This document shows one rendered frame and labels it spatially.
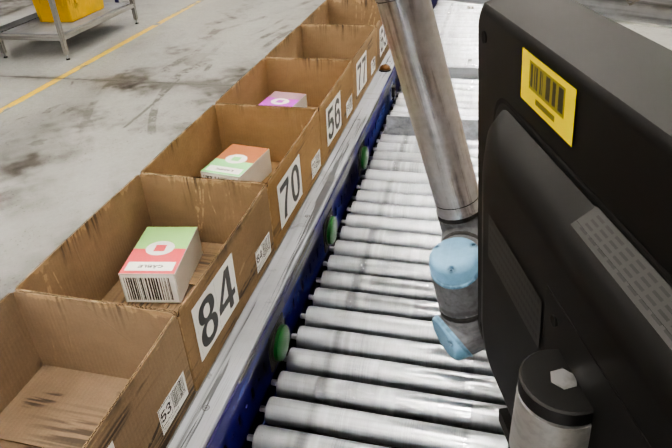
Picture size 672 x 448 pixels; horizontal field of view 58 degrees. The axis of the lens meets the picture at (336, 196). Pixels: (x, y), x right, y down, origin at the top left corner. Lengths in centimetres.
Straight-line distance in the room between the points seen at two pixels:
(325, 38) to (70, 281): 145
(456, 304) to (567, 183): 77
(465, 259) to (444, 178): 15
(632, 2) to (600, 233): 57
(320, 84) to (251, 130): 40
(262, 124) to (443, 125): 69
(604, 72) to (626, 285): 10
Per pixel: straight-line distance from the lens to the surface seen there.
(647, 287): 26
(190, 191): 131
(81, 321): 105
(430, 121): 105
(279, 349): 117
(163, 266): 120
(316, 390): 120
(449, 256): 106
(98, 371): 112
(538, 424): 31
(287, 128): 160
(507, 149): 36
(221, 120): 166
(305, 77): 197
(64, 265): 118
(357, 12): 269
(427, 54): 101
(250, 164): 151
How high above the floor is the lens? 164
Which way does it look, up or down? 31 degrees down
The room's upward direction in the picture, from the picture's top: 3 degrees counter-clockwise
